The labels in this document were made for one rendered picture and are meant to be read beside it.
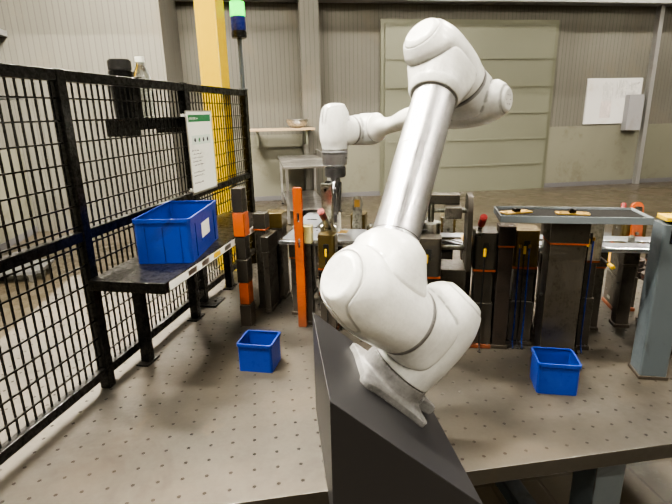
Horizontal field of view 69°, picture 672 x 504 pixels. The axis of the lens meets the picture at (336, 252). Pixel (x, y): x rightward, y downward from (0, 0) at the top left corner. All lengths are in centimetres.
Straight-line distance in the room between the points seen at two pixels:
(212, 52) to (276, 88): 606
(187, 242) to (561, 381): 108
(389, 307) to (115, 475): 70
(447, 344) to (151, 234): 87
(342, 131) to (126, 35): 553
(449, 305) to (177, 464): 69
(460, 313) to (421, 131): 39
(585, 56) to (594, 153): 174
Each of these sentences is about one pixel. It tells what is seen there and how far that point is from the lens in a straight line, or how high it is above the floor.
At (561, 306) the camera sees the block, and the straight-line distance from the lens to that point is 149.
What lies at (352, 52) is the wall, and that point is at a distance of 856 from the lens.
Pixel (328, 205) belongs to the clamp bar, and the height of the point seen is 114.
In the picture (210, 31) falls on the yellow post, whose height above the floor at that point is 178.
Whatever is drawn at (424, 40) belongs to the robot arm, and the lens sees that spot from 119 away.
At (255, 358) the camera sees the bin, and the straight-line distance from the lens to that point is 148.
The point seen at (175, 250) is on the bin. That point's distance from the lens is 145.
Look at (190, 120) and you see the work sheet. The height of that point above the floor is 142.
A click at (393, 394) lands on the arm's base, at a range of 106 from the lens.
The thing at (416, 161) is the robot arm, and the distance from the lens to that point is 104.
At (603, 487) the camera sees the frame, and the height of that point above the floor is 56.
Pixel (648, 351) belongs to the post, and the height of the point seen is 78.
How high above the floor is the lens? 144
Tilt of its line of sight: 16 degrees down
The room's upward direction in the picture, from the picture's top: 1 degrees counter-clockwise
